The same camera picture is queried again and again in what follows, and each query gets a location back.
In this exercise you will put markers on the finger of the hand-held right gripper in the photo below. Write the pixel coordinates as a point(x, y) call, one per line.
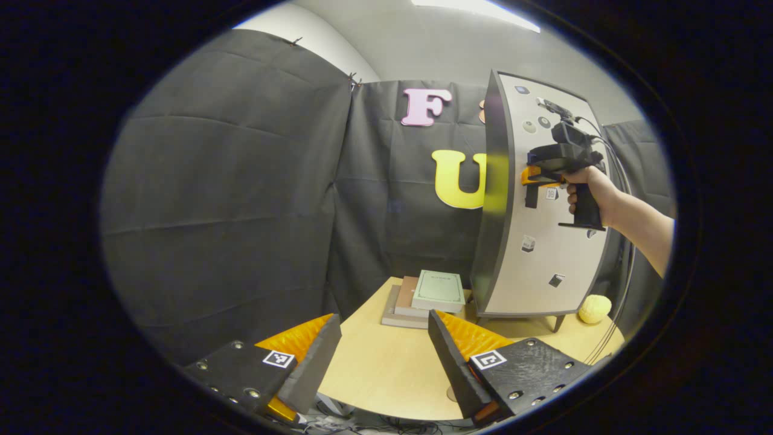
point(540, 176)

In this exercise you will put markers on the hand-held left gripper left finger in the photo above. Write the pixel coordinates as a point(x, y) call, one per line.
point(314, 368)

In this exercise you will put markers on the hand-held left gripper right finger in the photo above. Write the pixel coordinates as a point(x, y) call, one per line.
point(453, 368)

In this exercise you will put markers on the brown round coaster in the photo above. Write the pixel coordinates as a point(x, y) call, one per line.
point(451, 394)

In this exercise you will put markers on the grey book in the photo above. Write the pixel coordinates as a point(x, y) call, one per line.
point(398, 320)

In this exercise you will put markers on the brown book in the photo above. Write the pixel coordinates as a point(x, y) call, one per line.
point(406, 296)

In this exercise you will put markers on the yellow plush toy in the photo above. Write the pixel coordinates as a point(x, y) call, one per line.
point(595, 309)

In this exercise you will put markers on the long ceiling light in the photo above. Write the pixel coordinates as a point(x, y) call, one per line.
point(483, 11)

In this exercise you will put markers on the black backdrop cloth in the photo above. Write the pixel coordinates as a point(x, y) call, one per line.
point(229, 199)

